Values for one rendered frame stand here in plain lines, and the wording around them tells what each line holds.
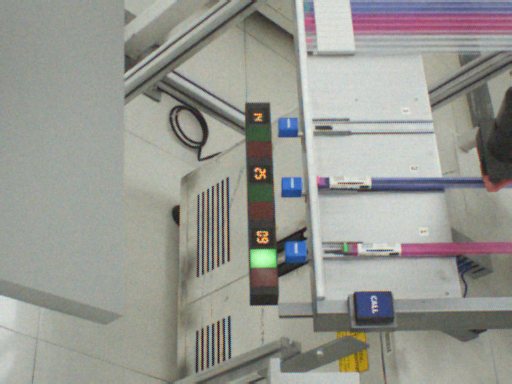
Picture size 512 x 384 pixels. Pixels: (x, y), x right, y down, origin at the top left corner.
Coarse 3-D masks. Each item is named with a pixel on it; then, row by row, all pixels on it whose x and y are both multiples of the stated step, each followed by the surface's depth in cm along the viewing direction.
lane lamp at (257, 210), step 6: (252, 204) 133; (258, 204) 133; (264, 204) 133; (270, 204) 133; (252, 210) 133; (258, 210) 133; (264, 210) 133; (270, 210) 133; (252, 216) 132; (258, 216) 132; (264, 216) 132; (270, 216) 132
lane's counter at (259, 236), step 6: (252, 228) 131; (258, 228) 131; (264, 228) 131; (270, 228) 131; (252, 234) 131; (258, 234) 131; (264, 234) 131; (270, 234) 131; (252, 240) 130; (258, 240) 130; (264, 240) 130; (270, 240) 130
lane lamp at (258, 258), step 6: (252, 252) 129; (258, 252) 129; (264, 252) 129; (270, 252) 129; (252, 258) 128; (258, 258) 128; (264, 258) 128; (270, 258) 128; (252, 264) 128; (258, 264) 128; (264, 264) 128; (270, 264) 128; (276, 264) 128
